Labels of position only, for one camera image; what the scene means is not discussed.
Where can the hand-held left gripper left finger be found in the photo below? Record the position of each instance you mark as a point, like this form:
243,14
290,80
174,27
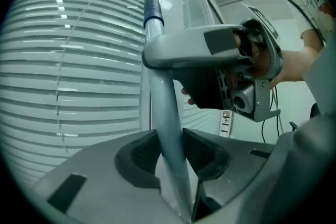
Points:
105,191

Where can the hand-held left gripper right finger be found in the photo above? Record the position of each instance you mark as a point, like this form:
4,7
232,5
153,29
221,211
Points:
236,165

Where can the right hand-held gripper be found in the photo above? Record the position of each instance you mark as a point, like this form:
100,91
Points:
262,97

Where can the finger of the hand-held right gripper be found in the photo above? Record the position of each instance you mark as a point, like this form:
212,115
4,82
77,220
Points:
183,47

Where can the person's right forearm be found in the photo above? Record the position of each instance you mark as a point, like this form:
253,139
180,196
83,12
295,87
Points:
295,65

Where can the person's right hand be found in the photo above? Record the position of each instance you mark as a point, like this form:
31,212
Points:
261,61

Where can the black office chair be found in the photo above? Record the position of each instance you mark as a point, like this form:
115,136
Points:
314,111

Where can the white window blinds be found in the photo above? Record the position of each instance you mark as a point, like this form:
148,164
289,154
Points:
92,73

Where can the small wall poster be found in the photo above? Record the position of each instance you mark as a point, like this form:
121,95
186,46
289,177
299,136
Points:
225,123

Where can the white partition post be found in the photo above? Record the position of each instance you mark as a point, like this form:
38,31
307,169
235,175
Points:
172,0

